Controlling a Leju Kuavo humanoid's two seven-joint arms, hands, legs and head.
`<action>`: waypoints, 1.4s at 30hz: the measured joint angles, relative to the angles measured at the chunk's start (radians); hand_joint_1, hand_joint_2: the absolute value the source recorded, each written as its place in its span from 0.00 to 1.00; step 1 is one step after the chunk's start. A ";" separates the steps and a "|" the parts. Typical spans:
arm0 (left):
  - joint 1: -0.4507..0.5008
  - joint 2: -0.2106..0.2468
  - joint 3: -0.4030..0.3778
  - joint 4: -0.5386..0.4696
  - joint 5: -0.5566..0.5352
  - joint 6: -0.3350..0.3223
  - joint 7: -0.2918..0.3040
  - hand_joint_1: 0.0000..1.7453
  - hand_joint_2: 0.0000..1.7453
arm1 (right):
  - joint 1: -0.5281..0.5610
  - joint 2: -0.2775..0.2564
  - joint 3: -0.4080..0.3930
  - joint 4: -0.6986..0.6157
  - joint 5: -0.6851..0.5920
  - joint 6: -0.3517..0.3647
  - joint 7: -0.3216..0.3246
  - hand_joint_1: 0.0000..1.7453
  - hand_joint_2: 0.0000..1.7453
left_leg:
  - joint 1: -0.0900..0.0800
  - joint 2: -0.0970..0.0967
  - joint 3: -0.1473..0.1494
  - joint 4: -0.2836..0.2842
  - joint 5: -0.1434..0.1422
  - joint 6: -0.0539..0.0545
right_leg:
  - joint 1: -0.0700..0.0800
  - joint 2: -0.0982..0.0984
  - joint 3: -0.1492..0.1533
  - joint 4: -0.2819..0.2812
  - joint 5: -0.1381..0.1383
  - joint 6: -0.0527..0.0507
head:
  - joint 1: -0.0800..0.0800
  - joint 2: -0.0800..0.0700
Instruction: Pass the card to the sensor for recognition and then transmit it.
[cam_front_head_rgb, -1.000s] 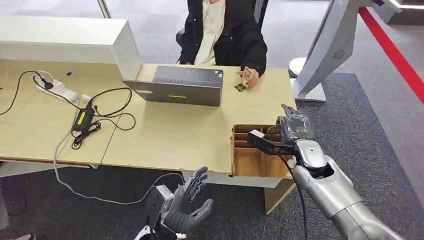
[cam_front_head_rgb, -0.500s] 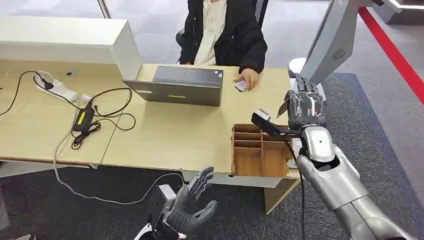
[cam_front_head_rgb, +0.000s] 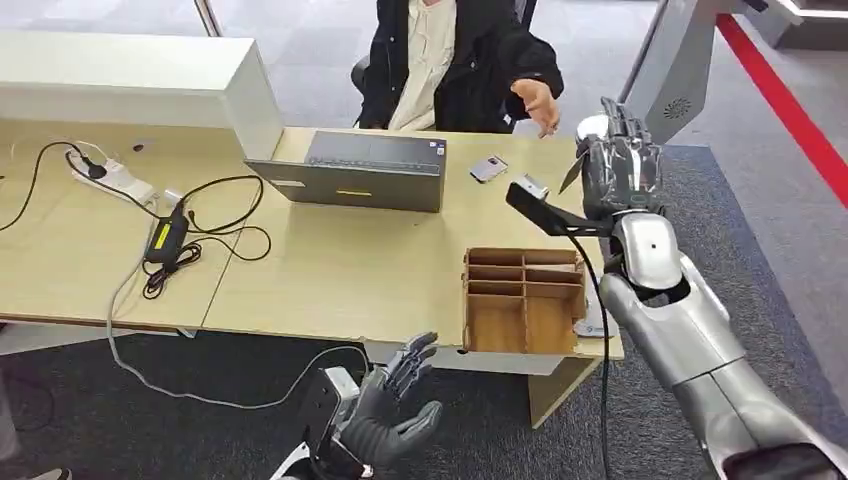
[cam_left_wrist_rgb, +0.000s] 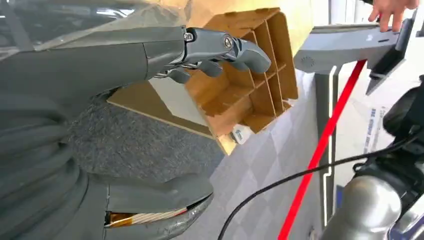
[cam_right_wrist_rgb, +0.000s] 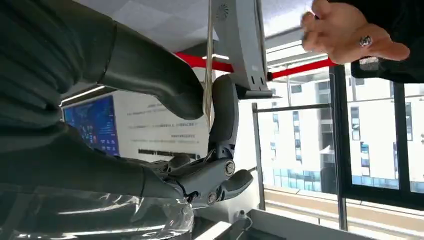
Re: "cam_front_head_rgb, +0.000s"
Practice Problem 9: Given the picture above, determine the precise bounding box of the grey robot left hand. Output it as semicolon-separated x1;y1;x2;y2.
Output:
339;332;444;468

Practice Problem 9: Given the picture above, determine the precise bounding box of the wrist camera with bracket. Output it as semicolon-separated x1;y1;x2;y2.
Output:
506;175;614;238
301;366;362;465

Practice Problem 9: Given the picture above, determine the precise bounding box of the thin black cable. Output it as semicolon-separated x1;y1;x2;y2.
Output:
0;140;84;233

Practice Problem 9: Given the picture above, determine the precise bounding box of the person's left hand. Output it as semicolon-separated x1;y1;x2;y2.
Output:
510;79;562;139

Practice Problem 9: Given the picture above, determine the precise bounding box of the long grey cable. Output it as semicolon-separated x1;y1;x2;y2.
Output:
105;192;372;410

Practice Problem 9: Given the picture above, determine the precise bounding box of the white power strip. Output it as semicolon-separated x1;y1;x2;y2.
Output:
69;157;157;205

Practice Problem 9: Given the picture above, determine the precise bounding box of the dark platform with lit edge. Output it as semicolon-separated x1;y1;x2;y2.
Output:
771;0;848;51

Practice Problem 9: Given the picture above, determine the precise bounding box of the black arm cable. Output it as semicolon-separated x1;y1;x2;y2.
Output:
563;228;614;480

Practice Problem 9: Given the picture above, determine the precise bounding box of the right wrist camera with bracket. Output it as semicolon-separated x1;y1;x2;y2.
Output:
506;175;614;238

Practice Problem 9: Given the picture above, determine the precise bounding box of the black mains cable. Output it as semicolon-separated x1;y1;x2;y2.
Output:
64;150;175;223

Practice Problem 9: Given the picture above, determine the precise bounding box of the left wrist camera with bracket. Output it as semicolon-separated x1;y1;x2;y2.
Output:
301;366;362;465

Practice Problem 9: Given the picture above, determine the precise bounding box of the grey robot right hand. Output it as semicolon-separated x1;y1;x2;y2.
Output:
576;97;664;220

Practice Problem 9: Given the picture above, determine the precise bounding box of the white ID card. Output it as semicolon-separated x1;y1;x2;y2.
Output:
470;155;509;184

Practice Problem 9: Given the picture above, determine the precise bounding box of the grey laptop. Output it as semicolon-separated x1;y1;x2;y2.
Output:
245;130;448;214

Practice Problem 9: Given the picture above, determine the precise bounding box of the white round base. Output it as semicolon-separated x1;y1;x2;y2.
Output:
576;113;611;144

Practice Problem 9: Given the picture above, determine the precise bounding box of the wooden desk leg panel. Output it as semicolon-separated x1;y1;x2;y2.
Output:
527;357;601;431

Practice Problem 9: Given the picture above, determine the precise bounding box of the black charging cable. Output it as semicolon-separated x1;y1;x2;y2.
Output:
140;174;273;301

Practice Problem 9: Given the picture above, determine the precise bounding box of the black power adapter yellow label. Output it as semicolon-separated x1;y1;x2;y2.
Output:
144;201;190;266

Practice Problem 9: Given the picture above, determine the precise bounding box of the gold card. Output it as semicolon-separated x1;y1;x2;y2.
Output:
559;140;592;195

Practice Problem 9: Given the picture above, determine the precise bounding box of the silver kiosk stand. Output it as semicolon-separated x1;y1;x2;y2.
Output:
619;0;806;147

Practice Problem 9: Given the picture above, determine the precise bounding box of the white desk partition box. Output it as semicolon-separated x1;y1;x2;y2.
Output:
0;29;285;162

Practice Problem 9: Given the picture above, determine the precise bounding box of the wooden card box with compartments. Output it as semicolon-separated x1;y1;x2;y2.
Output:
461;247;588;356

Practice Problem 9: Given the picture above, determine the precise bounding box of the white card with blue print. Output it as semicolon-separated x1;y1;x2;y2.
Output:
572;316;609;340

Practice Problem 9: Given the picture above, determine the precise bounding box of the metal pole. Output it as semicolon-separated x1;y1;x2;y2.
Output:
193;0;223;38

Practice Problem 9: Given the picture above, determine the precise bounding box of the person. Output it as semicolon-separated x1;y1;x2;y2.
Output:
357;0;566;134

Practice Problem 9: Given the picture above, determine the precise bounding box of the white desk frame rail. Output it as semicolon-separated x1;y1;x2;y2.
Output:
362;341;564;377

